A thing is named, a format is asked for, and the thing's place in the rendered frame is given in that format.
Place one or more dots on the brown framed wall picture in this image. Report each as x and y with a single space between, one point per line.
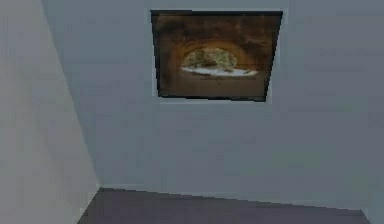
213 40

